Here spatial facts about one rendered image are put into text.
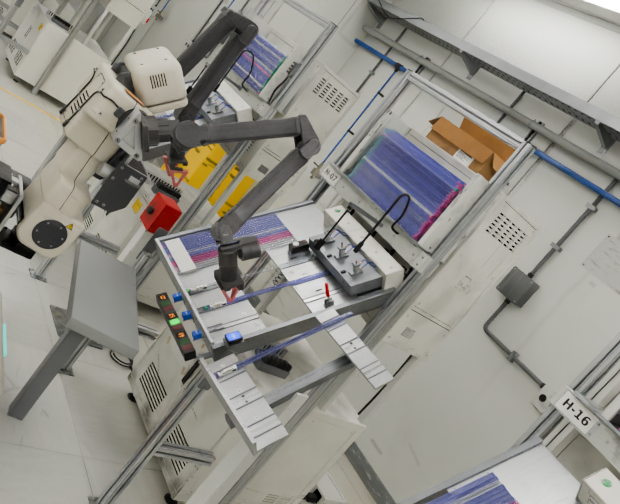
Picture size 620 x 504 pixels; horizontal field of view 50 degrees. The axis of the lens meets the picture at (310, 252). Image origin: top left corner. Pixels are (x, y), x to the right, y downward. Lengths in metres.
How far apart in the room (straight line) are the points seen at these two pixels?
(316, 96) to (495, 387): 1.84
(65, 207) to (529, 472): 1.55
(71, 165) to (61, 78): 4.55
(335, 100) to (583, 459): 2.33
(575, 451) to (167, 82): 1.62
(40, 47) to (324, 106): 3.48
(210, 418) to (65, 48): 4.55
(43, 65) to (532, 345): 4.82
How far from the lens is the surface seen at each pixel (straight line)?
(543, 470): 2.03
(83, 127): 2.13
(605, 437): 2.00
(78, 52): 6.67
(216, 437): 2.62
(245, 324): 2.35
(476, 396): 3.89
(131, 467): 2.47
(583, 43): 4.60
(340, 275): 2.47
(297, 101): 3.64
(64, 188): 2.17
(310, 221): 2.85
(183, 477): 2.73
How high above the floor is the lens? 1.56
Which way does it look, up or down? 11 degrees down
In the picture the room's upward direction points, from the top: 39 degrees clockwise
